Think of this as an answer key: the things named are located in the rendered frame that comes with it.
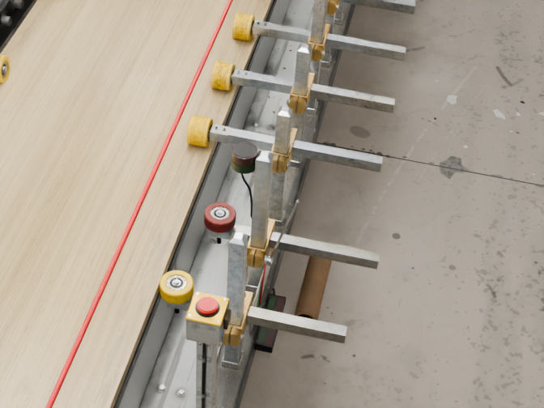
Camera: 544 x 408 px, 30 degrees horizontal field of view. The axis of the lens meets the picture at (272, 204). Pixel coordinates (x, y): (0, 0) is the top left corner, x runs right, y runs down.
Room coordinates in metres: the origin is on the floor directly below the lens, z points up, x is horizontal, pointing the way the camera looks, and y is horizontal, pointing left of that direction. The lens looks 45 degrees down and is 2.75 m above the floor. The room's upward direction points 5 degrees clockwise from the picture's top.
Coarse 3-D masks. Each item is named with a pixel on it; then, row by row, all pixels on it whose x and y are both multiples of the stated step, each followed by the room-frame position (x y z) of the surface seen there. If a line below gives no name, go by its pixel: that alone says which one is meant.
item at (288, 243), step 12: (240, 228) 1.78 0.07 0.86; (276, 240) 1.75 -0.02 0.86; (288, 240) 1.76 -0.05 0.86; (300, 240) 1.76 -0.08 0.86; (312, 240) 1.76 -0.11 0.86; (300, 252) 1.74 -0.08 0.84; (312, 252) 1.74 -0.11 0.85; (324, 252) 1.73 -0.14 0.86; (336, 252) 1.73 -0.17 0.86; (348, 252) 1.73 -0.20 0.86; (360, 252) 1.74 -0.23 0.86; (372, 252) 1.74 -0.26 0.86; (360, 264) 1.72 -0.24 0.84; (372, 264) 1.71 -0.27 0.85
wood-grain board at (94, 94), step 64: (64, 0) 2.67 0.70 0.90; (128, 0) 2.70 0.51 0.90; (192, 0) 2.73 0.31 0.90; (256, 0) 2.75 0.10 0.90; (64, 64) 2.35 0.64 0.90; (128, 64) 2.37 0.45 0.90; (192, 64) 2.40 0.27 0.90; (0, 128) 2.05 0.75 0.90; (64, 128) 2.07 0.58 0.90; (128, 128) 2.09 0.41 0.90; (0, 192) 1.81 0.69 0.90; (64, 192) 1.82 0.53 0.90; (128, 192) 1.84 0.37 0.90; (192, 192) 1.86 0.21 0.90; (0, 256) 1.59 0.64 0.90; (64, 256) 1.61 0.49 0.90; (128, 256) 1.62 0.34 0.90; (0, 320) 1.40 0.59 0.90; (64, 320) 1.42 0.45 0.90; (128, 320) 1.43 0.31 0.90; (0, 384) 1.23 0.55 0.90; (64, 384) 1.24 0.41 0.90
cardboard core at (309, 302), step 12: (312, 264) 2.38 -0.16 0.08; (324, 264) 2.39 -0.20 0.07; (312, 276) 2.32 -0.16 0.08; (324, 276) 2.34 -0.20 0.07; (312, 288) 2.27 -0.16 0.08; (324, 288) 2.29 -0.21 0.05; (300, 300) 2.22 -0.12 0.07; (312, 300) 2.21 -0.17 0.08; (300, 312) 2.16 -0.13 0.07; (312, 312) 2.16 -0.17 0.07
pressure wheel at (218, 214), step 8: (208, 208) 1.80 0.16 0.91; (216, 208) 1.81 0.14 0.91; (224, 208) 1.81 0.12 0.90; (232, 208) 1.81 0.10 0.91; (208, 216) 1.77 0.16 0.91; (216, 216) 1.78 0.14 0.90; (224, 216) 1.78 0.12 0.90; (232, 216) 1.78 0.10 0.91; (208, 224) 1.76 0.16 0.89; (216, 224) 1.75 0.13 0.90; (224, 224) 1.75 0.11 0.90; (232, 224) 1.77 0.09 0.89
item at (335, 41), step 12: (264, 24) 2.54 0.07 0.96; (276, 24) 2.55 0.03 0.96; (276, 36) 2.52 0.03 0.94; (288, 36) 2.51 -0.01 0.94; (300, 36) 2.51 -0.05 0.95; (336, 36) 2.51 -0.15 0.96; (336, 48) 2.49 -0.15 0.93; (348, 48) 2.48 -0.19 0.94; (360, 48) 2.48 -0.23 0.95; (372, 48) 2.47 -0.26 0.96; (384, 48) 2.47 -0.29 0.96; (396, 48) 2.48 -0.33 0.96
